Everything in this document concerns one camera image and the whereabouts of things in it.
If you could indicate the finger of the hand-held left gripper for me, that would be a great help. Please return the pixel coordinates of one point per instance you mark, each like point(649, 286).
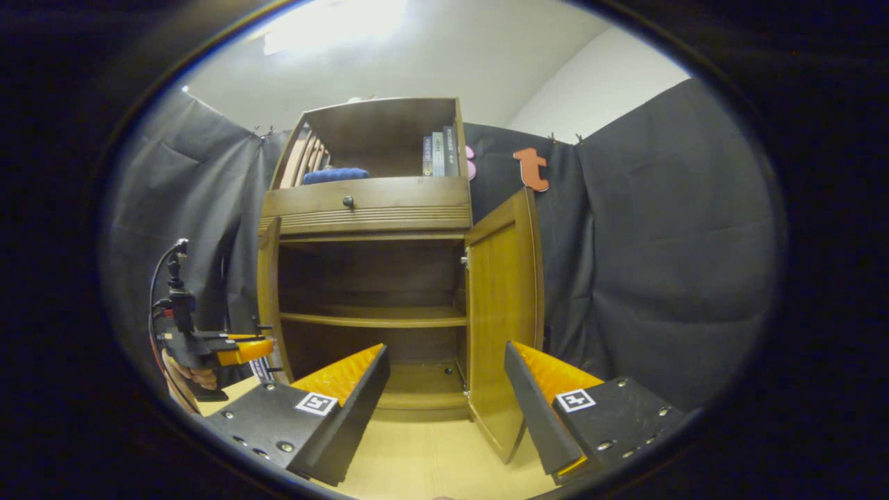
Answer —
point(236, 338)
point(246, 351)

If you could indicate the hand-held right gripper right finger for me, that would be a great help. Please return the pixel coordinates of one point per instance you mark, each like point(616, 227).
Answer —
point(535, 410)

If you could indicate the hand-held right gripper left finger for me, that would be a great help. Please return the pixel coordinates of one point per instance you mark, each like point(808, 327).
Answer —
point(354, 410)

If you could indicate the wooden cabinet door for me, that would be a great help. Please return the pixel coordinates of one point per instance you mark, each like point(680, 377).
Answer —
point(500, 312)
point(268, 292)

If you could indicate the wooden double-door shoe cabinet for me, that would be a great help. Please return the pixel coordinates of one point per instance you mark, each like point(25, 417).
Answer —
point(375, 132)

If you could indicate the metal door hinge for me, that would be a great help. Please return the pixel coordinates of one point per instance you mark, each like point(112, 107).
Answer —
point(464, 260)

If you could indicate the wooden cabinet drawer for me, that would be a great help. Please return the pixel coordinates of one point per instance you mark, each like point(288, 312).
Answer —
point(403, 198)

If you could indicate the white printed card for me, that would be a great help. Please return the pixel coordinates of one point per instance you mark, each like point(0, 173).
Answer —
point(262, 368)

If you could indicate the wooden inner shelf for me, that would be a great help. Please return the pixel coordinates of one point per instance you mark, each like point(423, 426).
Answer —
point(375, 317)

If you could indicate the blue folded towel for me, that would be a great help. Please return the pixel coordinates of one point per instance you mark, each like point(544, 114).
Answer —
point(337, 176)

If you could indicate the blue book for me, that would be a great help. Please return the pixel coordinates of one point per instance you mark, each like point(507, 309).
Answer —
point(427, 156)

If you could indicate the dark book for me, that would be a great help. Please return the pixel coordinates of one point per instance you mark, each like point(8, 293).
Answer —
point(451, 151)

